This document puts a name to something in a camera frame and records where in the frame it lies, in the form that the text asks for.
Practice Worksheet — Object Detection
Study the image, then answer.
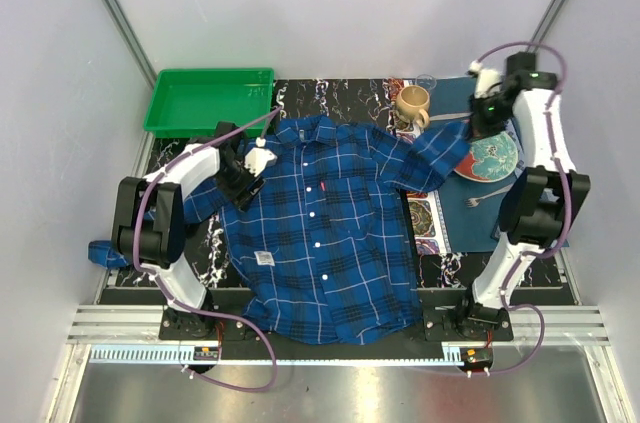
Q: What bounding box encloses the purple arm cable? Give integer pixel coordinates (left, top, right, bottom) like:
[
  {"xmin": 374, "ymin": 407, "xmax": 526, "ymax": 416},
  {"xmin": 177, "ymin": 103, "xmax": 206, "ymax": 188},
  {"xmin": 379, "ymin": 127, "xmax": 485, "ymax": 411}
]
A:
[
  {"xmin": 131, "ymin": 107, "xmax": 283, "ymax": 394},
  {"xmin": 469, "ymin": 40, "xmax": 573, "ymax": 377}
]

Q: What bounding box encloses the green plastic tray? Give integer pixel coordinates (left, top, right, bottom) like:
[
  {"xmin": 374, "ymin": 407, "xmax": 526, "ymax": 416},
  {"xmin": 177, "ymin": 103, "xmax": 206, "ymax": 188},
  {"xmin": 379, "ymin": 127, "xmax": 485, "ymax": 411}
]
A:
[{"xmin": 144, "ymin": 68, "xmax": 274, "ymax": 139}]

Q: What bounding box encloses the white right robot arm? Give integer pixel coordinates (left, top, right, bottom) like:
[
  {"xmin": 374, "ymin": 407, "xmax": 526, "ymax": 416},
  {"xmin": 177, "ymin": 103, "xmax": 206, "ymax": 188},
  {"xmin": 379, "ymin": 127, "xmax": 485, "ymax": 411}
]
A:
[{"xmin": 453, "ymin": 42, "xmax": 591, "ymax": 340}]

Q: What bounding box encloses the red and teal plate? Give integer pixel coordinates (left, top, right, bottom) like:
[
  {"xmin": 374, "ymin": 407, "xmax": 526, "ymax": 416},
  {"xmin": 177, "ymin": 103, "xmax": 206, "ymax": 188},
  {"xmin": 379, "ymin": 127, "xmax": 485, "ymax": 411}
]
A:
[{"xmin": 454, "ymin": 132, "xmax": 519, "ymax": 183}]

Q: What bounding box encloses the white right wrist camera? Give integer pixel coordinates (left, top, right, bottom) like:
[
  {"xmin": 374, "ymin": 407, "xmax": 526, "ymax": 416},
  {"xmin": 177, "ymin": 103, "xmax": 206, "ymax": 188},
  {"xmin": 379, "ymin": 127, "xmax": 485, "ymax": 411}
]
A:
[{"xmin": 468, "ymin": 60, "xmax": 502, "ymax": 99}]

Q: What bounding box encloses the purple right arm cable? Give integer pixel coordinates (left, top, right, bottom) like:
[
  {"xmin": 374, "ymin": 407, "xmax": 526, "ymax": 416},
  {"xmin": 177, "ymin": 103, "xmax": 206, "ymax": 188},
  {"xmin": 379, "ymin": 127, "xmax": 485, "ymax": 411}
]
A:
[{"xmin": 469, "ymin": 40, "xmax": 573, "ymax": 377}]

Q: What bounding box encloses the silver fork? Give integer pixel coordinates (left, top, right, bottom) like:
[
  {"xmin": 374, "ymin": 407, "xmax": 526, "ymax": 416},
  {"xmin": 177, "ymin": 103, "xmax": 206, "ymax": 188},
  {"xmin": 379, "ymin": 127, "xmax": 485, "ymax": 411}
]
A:
[{"xmin": 465, "ymin": 184, "xmax": 512, "ymax": 208}]

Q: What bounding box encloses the beige ceramic mug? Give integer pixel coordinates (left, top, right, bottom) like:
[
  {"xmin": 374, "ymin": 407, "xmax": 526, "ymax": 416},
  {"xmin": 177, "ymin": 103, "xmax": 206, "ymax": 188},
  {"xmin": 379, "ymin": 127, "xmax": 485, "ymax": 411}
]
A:
[{"xmin": 395, "ymin": 85, "xmax": 431, "ymax": 129}]

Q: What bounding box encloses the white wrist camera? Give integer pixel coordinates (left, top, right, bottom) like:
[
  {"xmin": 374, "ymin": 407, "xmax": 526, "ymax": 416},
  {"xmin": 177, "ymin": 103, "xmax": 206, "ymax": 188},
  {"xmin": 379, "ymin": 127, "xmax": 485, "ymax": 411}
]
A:
[
  {"xmin": 468, "ymin": 60, "xmax": 502, "ymax": 99},
  {"xmin": 244, "ymin": 137, "xmax": 277, "ymax": 177}
]

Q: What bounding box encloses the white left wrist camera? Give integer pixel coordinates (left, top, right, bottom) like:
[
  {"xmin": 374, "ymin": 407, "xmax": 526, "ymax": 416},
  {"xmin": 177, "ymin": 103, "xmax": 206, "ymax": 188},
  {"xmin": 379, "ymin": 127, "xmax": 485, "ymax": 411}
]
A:
[{"xmin": 244, "ymin": 137, "xmax": 277, "ymax": 177}]

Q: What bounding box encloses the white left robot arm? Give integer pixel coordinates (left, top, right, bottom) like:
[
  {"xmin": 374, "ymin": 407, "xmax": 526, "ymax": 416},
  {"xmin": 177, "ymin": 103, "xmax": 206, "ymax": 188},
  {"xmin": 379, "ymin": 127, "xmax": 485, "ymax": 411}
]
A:
[{"xmin": 111, "ymin": 122, "xmax": 276, "ymax": 339}]

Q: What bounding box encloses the blue plaid shirt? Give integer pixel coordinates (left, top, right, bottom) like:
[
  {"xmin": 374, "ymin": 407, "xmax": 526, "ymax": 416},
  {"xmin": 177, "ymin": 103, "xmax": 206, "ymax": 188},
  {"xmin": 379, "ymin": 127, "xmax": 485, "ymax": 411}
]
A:
[{"xmin": 87, "ymin": 114, "xmax": 473, "ymax": 346}]

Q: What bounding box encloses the aluminium frame rail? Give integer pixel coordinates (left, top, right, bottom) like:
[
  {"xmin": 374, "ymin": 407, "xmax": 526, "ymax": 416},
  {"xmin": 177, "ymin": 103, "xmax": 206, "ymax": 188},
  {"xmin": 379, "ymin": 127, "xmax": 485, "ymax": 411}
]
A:
[{"xmin": 68, "ymin": 306, "xmax": 609, "ymax": 368}]

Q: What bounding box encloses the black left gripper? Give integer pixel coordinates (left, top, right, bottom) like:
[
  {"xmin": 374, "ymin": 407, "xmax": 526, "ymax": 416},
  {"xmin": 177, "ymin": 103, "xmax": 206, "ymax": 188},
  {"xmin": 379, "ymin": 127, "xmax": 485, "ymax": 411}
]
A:
[{"xmin": 214, "ymin": 156, "xmax": 266, "ymax": 212}]

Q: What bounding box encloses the clear glass cup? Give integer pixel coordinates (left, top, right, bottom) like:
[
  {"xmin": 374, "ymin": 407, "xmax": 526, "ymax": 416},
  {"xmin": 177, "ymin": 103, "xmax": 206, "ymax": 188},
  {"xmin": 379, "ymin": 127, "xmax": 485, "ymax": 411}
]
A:
[{"xmin": 415, "ymin": 73, "xmax": 437, "ymax": 93}]

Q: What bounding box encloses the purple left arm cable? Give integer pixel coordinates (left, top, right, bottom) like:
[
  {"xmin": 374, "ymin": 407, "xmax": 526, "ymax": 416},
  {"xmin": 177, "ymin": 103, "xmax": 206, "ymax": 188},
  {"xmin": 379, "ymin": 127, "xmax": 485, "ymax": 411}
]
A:
[{"xmin": 131, "ymin": 107, "xmax": 283, "ymax": 394}]

